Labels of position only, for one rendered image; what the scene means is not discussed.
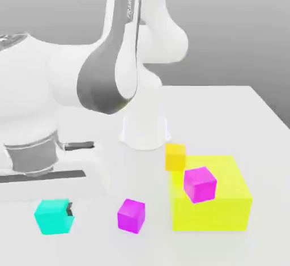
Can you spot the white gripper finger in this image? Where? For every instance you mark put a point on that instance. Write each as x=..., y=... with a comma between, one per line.
x=69, y=209

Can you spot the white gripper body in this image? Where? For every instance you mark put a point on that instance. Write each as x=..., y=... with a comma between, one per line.
x=74, y=186

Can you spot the small cyan cube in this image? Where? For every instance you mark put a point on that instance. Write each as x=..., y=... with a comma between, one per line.
x=52, y=218

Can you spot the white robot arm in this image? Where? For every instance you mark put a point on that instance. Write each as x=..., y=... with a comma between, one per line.
x=68, y=77

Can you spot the small magenta cube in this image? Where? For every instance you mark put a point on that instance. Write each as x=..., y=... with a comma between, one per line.
x=200, y=185
x=131, y=216

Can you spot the small orange cube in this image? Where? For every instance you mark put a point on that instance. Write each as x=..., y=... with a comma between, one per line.
x=175, y=157

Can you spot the large yellow box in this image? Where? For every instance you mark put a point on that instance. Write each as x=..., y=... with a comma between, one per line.
x=228, y=209

